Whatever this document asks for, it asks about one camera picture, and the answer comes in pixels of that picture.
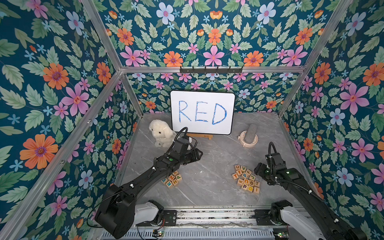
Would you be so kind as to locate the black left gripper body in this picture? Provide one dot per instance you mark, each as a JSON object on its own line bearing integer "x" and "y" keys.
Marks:
{"x": 188, "y": 157}

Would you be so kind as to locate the wooden block blue K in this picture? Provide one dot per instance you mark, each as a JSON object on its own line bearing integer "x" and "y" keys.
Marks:
{"x": 169, "y": 184}

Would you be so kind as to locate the white whiteboard reading RED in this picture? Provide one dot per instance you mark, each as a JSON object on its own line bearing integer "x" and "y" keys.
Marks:
{"x": 202, "y": 112}

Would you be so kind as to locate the black hook rail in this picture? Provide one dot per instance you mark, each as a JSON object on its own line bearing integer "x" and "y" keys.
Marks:
{"x": 211, "y": 70}

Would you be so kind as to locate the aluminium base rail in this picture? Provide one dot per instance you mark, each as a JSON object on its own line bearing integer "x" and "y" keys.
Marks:
{"x": 244, "y": 217}

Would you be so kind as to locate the grey felt pad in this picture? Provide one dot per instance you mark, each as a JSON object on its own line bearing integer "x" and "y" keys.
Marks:
{"x": 250, "y": 134}

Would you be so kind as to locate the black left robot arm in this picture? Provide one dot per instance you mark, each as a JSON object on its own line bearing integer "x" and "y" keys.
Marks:
{"x": 118, "y": 210}

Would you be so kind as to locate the white plush dog toy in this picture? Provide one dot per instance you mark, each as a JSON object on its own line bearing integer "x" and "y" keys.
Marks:
{"x": 163, "y": 134}

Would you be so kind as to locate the wooden whiteboard easel stand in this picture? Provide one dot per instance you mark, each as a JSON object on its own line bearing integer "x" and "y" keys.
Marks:
{"x": 207, "y": 136}

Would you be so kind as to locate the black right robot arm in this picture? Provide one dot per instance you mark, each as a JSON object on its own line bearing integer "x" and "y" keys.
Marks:
{"x": 306, "y": 195}

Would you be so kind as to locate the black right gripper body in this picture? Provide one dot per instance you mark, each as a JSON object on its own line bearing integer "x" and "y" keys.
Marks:
{"x": 261, "y": 169}

